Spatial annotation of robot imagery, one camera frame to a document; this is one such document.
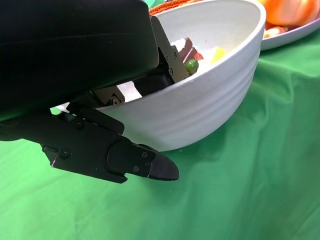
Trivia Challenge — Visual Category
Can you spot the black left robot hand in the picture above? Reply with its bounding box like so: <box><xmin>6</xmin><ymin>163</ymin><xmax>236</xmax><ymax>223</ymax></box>
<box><xmin>0</xmin><ymin>0</ymin><xmax>190</xmax><ymax>185</ymax></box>

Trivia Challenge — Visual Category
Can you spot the grey-green bowl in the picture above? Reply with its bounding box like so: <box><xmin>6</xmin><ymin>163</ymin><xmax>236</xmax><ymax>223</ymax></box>
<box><xmin>96</xmin><ymin>0</ymin><xmax>266</xmax><ymax>153</ymax></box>

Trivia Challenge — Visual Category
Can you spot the yellow cake slice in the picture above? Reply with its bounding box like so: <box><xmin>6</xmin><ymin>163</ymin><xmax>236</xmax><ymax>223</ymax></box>
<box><xmin>184</xmin><ymin>46</ymin><xmax>227</xmax><ymax>76</ymax></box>

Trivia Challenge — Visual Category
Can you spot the orange striped bread bun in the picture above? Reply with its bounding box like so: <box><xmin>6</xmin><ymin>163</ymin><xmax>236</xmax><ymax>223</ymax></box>
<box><xmin>258</xmin><ymin>0</ymin><xmax>320</xmax><ymax>27</ymax></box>
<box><xmin>262</xmin><ymin>21</ymin><xmax>293</xmax><ymax>39</ymax></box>

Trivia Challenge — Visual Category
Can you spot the orange wicker basket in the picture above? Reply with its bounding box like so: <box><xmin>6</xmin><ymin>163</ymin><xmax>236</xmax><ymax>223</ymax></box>
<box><xmin>148</xmin><ymin>0</ymin><xmax>201</xmax><ymax>15</ymax></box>

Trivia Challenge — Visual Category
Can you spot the lavender plate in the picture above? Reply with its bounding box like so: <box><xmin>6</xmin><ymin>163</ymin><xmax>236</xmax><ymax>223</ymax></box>
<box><xmin>259</xmin><ymin>17</ymin><xmax>320</xmax><ymax>52</ymax></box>

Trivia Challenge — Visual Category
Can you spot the green tablecloth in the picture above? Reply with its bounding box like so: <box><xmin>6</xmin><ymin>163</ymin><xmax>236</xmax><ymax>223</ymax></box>
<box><xmin>0</xmin><ymin>0</ymin><xmax>320</xmax><ymax>240</ymax></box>

